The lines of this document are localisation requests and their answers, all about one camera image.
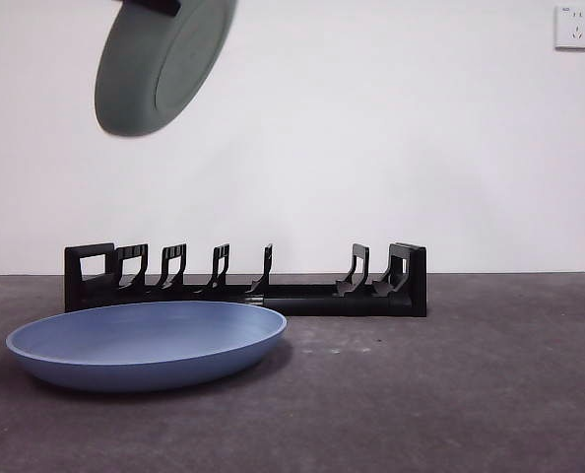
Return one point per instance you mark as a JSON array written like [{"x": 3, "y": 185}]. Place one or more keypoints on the blue round plate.
[{"x": 145, "y": 345}]

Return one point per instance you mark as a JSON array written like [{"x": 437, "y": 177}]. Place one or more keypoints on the white wall socket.
[{"x": 575, "y": 29}]

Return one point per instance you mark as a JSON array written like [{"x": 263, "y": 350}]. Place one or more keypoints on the black plate rack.
[{"x": 73, "y": 276}]

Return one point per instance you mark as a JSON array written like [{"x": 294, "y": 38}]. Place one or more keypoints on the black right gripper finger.
[{"x": 154, "y": 5}]

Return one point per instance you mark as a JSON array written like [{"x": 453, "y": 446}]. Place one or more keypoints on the green round plate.
[{"x": 135, "y": 98}]

